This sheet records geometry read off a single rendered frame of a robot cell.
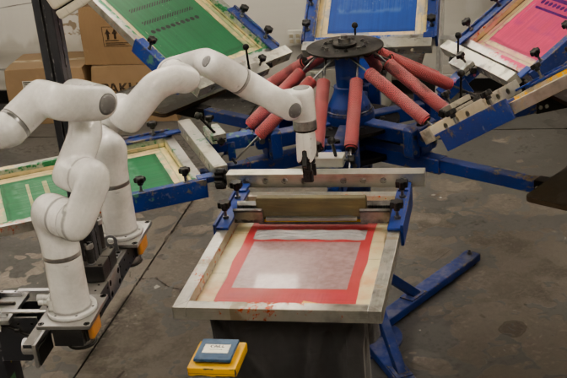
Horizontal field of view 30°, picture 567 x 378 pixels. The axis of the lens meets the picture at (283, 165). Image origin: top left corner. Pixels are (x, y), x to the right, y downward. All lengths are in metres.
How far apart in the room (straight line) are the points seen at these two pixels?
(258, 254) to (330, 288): 0.33
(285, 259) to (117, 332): 1.82
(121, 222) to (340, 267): 0.66
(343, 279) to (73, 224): 0.91
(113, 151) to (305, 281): 0.67
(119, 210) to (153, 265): 2.43
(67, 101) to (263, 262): 1.01
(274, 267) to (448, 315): 1.71
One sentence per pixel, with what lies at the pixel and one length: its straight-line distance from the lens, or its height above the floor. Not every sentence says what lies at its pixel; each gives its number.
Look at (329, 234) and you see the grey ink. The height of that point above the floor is 0.96.
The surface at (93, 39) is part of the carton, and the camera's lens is 7.52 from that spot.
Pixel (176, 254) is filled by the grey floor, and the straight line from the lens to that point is 5.53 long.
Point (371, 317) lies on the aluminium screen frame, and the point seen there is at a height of 0.97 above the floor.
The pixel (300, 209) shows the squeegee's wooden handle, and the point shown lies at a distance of 3.39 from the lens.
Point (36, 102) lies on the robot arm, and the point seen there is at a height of 1.70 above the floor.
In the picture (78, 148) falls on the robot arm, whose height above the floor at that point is 1.55.
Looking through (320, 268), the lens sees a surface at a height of 0.96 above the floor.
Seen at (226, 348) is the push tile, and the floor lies 0.97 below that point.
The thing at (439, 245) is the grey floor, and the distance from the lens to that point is 5.37.
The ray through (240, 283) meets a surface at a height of 0.96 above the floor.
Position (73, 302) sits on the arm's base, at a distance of 2.68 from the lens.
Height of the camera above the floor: 2.42
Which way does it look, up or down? 22 degrees down
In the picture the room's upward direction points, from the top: 6 degrees counter-clockwise
